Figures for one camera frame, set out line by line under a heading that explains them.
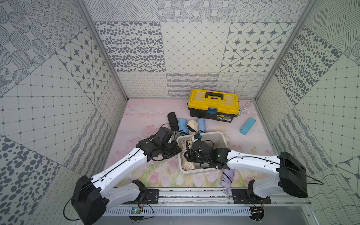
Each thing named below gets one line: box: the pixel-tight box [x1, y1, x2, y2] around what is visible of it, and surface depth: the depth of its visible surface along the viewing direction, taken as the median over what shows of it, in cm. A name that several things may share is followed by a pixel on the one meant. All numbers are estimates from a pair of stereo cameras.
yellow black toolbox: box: [187, 88, 240, 123], surface depth 100 cm
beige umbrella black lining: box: [187, 119, 199, 134], surface depth 94 cm
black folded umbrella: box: [167, 112, 179, 132], surface depth 106 cm
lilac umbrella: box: [220, 168, 235, 190], surface depth 79 cm
